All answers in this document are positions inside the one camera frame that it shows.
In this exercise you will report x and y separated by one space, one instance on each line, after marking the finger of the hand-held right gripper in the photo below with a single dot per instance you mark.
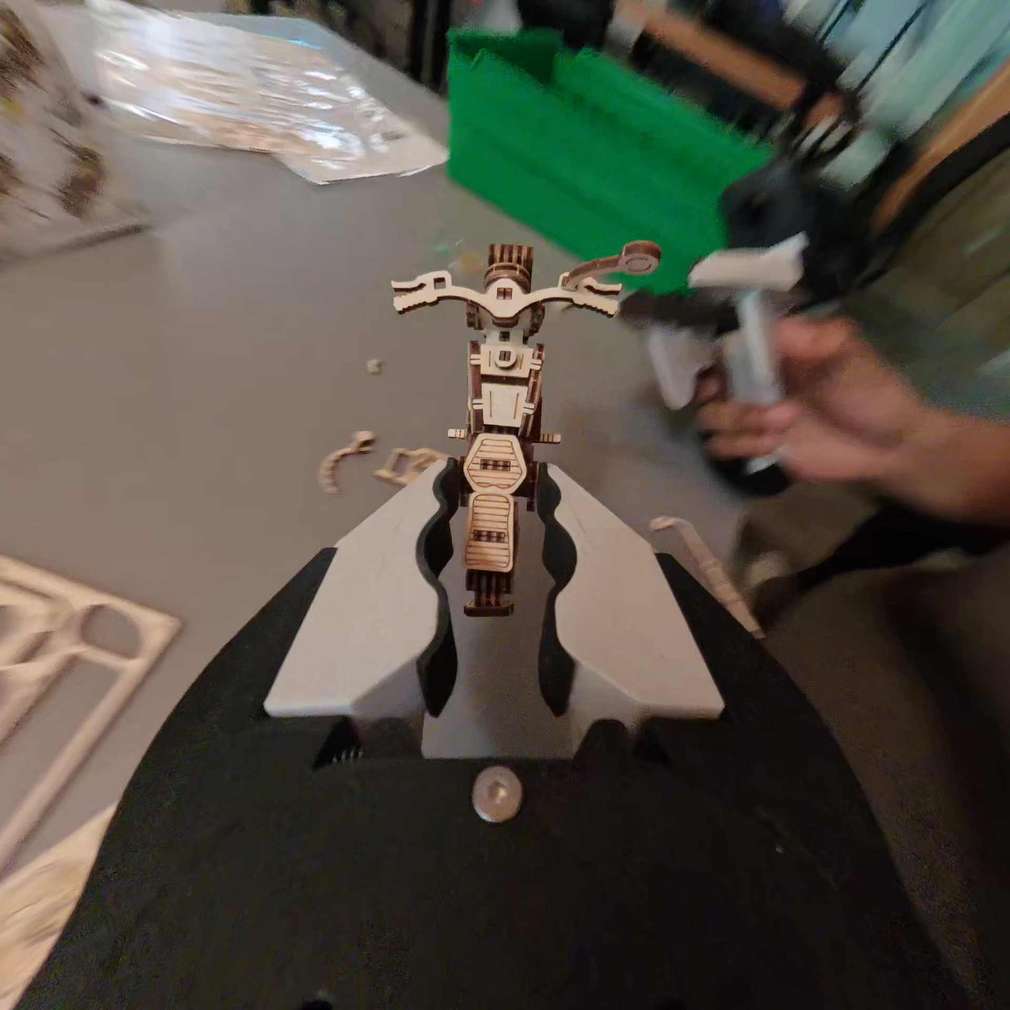
749 264
678 367

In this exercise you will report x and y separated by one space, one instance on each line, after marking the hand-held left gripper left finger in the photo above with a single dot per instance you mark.
363 615

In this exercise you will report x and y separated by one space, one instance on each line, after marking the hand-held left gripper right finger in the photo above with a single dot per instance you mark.
631 623

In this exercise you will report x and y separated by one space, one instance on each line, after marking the thin wooden lever piece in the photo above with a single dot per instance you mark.
710 564

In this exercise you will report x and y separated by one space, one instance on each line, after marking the wooden motorcycle model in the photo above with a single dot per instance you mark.
495 473

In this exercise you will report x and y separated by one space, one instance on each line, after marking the grey desk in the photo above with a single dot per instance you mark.
237 331

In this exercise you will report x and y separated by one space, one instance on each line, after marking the person's right hand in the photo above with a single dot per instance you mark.
844 410

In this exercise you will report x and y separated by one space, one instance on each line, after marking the curved wooden piece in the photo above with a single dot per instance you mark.
335 465

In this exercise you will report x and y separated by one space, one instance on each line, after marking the green plastic bin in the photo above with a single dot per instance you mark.
568 150

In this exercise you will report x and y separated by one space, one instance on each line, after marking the large wooden cutout sheet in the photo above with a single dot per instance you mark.
47 671

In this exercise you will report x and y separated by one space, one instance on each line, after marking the pale paper sheet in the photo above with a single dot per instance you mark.
39 923

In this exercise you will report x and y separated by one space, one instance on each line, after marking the clear plastic bag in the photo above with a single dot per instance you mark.
260 95

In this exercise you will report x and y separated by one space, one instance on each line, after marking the printed paper sheet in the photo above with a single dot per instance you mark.
55 142

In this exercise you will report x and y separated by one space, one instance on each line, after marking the small wooden frame piece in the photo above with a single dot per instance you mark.
402 465

